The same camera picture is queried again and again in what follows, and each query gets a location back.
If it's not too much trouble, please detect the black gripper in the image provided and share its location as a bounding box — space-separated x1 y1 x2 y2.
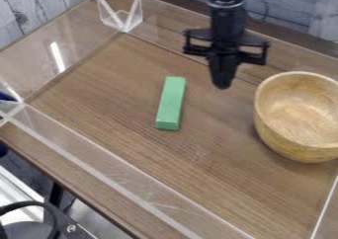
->
183 6 270 89

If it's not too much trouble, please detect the green rectangular block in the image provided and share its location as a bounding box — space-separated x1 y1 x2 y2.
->
156 76 186 130

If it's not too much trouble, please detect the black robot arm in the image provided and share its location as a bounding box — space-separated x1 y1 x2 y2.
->
182 0 271 89

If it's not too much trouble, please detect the light wooden bowl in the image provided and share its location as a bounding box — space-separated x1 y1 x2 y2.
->
254 71 338 163

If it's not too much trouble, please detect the blue object at left edge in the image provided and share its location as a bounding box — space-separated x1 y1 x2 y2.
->
0 91 16 102

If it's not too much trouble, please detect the black table leg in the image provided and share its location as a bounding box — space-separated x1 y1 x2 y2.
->
49 183 64 207

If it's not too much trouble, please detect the clear acrylic corner bracket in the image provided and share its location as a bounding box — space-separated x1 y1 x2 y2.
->
96 0 143 33

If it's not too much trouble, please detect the clear acrylic tray wall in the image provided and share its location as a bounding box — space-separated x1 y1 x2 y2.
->
0 0 338 239

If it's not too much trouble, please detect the black metal bracket with screw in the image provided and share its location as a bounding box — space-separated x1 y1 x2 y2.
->
44 205 97 239

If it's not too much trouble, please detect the black cable loop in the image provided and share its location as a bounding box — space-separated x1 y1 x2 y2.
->
0 200 60 239

